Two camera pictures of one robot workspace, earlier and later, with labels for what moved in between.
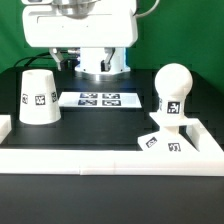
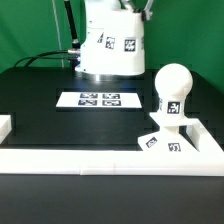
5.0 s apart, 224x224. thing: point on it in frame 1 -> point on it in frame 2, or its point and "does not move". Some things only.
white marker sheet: x=100 y=100 does not move
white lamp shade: x=39 y=103 -> x=114 y=43
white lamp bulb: x=172 y=82 does not move
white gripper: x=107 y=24 -> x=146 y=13
